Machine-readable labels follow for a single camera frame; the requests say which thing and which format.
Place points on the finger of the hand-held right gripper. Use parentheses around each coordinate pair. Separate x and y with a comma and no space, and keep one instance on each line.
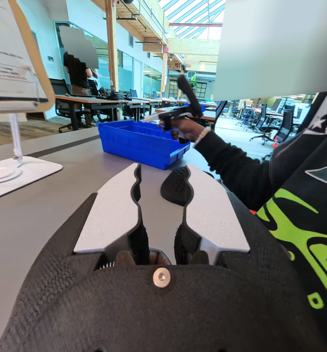
(163,115)

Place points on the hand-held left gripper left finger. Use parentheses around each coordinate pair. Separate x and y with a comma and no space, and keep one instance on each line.
(108,217)

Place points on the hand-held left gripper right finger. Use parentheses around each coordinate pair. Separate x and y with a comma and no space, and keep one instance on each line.
(215,217)

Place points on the blue plastic bin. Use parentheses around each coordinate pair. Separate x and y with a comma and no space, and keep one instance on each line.
(130,143)

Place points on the person's right forearm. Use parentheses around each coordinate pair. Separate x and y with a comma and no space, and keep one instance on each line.
(234,165)

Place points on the person's right hand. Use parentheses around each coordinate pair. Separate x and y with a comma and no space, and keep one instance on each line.
(191,129)

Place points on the person's left hand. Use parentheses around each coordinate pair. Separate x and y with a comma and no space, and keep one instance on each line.
(159,257)

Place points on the black honeycomb cushion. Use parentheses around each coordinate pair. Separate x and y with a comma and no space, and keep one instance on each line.
(174,189)

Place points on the black backpack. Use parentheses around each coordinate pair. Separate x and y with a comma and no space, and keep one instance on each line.
(103,92)

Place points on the row of black office chairs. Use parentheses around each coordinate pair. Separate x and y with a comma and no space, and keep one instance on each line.
(262,121)

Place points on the black hoodie with green print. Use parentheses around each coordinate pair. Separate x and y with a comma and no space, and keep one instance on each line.
(303,206)

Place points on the black mesh office chair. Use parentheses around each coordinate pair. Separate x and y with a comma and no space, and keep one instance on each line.
(60,88)

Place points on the wood-edged instruction board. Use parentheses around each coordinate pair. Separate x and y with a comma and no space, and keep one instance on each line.
(12,55)

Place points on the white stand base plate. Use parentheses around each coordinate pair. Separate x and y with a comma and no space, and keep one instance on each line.
(39,170)

